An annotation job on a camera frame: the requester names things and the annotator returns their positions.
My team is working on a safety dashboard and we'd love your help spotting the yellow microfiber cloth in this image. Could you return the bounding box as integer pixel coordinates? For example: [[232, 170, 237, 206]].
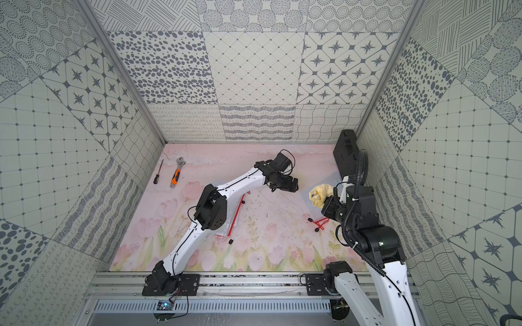
[[309, 183, 334, 209]]

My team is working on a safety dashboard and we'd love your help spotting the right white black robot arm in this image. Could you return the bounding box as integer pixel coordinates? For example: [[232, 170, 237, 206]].
[[322, 149, 421, 325]]

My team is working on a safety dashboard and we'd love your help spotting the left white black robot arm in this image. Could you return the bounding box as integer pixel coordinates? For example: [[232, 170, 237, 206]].
[[142, 149, 299, 297]]

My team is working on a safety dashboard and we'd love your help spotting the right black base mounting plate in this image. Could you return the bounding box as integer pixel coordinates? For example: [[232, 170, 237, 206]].
[[304, 273, 338, 296]]

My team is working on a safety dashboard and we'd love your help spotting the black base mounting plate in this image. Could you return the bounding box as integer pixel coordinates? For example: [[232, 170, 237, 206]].
[[304, 273, 338, 296], [141, 274, 201, 297]]

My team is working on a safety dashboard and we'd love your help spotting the dark slim screwdriver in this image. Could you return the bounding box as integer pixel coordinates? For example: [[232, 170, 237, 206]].
[[153, 159, 164, 185]]

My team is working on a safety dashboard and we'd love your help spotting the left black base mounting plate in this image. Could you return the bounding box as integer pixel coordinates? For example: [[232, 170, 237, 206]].
[[141, 274, 201, 297]]

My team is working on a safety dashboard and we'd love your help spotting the orange handled adjustable wrench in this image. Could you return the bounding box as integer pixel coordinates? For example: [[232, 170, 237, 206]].
[[170, 157, 186, 188]]

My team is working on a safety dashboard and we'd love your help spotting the aluminium mounting rail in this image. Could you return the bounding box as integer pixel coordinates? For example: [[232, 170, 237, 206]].
[[83, 270, 421, 300]]

